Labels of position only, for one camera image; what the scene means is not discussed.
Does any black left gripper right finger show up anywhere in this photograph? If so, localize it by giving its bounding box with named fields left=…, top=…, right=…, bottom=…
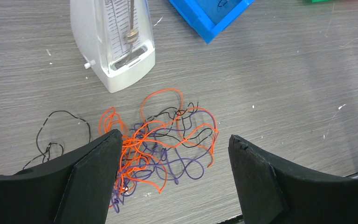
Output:
left=228, top=135, right=358, bottom=224

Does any purple cable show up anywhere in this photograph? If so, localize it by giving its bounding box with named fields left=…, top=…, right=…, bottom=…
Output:
left=111, top=110, right=217, bottom=214

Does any blue plastic bin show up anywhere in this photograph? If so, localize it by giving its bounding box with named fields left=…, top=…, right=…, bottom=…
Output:
left=169, top=0, right=254, bottom=44

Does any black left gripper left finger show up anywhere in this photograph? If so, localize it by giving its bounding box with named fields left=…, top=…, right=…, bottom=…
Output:
left=0, top=130, right=122, bottom=224

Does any orange cable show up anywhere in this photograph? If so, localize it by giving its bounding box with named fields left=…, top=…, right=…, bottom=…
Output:
left=98, top=89, right=220, bottom=208

